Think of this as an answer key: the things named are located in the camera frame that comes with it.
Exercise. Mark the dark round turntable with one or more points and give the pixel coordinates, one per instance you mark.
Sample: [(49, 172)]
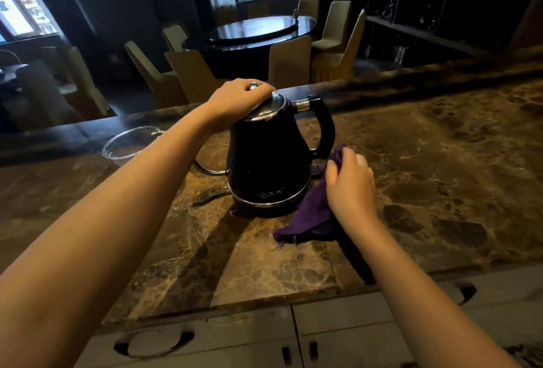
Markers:
[(254, 29)]

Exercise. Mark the person's right forearm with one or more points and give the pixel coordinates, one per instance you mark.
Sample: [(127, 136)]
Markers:
[(424, 312)]

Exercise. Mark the white cabinet drawer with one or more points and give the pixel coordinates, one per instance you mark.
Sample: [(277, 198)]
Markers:
[(352, 329), (237, 329)]

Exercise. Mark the person's right hand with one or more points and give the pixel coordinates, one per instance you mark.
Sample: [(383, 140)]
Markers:
[(352, 193)]

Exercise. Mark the person's left forearm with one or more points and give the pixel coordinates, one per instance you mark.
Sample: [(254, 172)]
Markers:
[(97, 232)]

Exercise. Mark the clear plastic cup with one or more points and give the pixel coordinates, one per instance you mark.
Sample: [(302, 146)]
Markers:
[(123, 155)]

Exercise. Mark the beige covered dining chair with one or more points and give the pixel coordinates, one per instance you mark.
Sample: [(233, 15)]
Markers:
[(309, 8), (163, 85), (87, 83), (333, 66), (290, 62), (44, 96), (195, 77), (175, 36), (337, 22)]

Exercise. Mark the round dark dining table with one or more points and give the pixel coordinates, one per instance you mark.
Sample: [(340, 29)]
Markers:
[(242, 60)]

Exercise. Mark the dark wooden shelf unit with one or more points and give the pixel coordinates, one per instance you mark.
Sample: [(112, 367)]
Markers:
[(424, 34)]

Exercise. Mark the person's left hand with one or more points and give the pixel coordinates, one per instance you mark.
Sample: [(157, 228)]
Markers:
[(237, 100)]

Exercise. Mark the purple cloth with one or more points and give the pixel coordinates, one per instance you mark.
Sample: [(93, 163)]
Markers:
[(309, 219)]

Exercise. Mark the black electric kettle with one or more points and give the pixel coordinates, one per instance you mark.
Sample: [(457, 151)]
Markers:
[(267, 160)]

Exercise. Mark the silver kettle lid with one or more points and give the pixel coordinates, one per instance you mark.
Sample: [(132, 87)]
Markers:
[(271, 106)]

